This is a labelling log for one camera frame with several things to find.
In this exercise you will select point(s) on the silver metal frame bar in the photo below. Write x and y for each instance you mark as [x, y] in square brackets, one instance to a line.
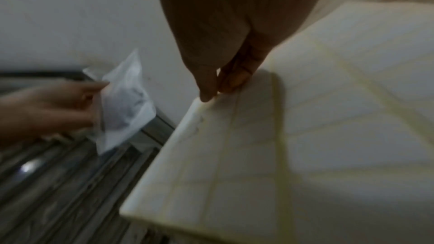
[154, 133]

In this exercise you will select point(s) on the white label sticker sheet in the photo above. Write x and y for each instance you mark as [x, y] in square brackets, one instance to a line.
[305, 143]

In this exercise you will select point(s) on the person's right hand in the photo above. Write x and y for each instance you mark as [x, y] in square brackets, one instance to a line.
[217, 18]

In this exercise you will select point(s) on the clear plastic bag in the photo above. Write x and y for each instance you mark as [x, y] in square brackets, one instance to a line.
[122, 109]

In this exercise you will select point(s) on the grey ridged metal rack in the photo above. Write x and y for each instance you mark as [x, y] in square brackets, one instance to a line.
[64, 189]

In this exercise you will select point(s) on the person's left hand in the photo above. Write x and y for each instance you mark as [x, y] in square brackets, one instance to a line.
[40, 111]

